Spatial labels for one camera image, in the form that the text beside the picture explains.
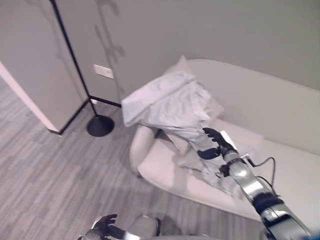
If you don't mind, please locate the light grey garment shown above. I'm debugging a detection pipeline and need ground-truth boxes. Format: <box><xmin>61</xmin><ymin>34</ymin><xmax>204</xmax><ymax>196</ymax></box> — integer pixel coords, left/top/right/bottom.
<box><xmin>121</xmin><ymin>71</ymin><xmax>247</xmax><ymax>201</ymax></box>

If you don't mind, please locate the white wall socket plate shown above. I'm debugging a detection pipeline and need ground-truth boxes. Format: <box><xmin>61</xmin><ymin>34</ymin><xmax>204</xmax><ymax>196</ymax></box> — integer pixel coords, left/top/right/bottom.
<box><xmin>92</xmin><ymin>64</ymin><xmax>116</xmax><ymax>80</ymax></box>

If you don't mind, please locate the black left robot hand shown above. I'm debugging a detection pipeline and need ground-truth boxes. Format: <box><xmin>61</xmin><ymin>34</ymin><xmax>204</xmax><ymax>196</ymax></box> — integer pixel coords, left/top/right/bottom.
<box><xmin>92</xmin><ymin>213</ymin><xmax>119</xmax><ymax>233</ymax></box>

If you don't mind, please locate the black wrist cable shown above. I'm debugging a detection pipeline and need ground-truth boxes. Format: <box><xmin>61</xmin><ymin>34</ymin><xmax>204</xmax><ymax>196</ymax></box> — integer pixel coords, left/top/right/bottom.
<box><xmin>246</xmin><ymin>156</ymin><xmax>277</xmax><ymax>191</ymax></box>

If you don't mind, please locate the white sofa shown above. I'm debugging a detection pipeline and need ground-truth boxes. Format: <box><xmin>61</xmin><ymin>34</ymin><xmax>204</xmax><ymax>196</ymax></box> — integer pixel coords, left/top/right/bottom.
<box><xmin>129</xmin><ymin>58</ymin><xmax>320</xmax><ymax>222</ymax></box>

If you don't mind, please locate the white cushion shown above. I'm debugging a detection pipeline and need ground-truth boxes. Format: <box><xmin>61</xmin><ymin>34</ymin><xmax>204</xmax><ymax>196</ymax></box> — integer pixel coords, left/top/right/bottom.
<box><xmin>163</xmin><ymin>55</ymin><xmax>225</xmax><ymax>120</ymax></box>

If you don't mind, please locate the black clothes rack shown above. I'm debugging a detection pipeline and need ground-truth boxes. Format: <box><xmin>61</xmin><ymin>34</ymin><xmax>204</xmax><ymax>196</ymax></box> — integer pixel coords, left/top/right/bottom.
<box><xmin>48</xmin><ymin>0</ymin><xmax>115</xmax><ymax>138</ymax></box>

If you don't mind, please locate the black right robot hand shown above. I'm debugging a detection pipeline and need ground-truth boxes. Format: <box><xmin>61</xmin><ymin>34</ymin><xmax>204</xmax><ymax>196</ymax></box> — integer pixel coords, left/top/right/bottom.
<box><xmin>197</xmin><ymin>127</ymin><xmax>238</xmax><ymax>161</ymax></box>

